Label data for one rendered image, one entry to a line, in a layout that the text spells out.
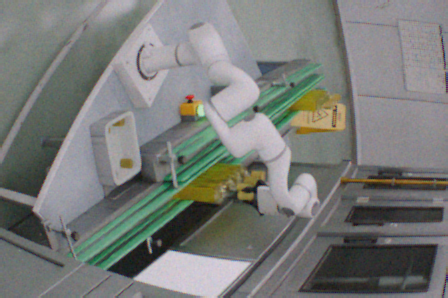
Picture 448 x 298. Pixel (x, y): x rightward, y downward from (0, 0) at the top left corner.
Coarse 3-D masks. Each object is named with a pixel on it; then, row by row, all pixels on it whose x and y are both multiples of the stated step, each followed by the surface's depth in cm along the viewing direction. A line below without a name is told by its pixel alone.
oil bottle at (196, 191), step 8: (192, 184) 204; (200, 184) 203; (208, 184) 202; (216, 184) 201; (176, 192) 206; (184, 192) 204; (192, 192) 202; (200, 192) 201; (208, 192) 199; (216, 192) 198; (192, 200) 204; (200, 200) 202; (208, 200) 200; (216, 200) 199
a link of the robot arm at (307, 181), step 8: (304, 176) 173; (296, 184) 172; (304, 184) 171; (312, 184) 172; (312, 192) 173; (312, 200) 175; (304, 208) 175; (312, 208) 175; (304, 216) 176; (312, 216) 176
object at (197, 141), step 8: (312, 64) 339; (320, 64) 338; (296, 72) 316; (304, 72) 315; (288, 80) 298; (296, 80) 295; (272, 88) 281; (280, 88) 279; (264, 96) 268; (272, 96) 266; (256, 104) 254; (248, 112) 243; (232, 120) 234; (240, 120) 236; (208, 128) 227; (192, 136) 219; (200, 136) 219; (208, 136) 217; (184, 144) 212; (192, 144) 211; (200, 144) 210; (176, 152) 205; (184, 152) 203
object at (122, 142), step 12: (132, 120) 192; (120, 132) 195; (132, 132) 193; (108, 144) 179; (120, 144) 197; (132, 144) 195; (120, 156) 197; (132, 156) 197; (120, 168) 197; (132, 168) 197; (120, 180) 187
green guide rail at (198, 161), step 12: (300, 84) 318; (288, 96) 294; (264, 108) 274; (276, 108) 272; (216, 144) 231; (204, 156) 220; (216, 156) 220; (180, 168) 210; (192, 168) 208; (168, 180) 202; (180, 180) 199
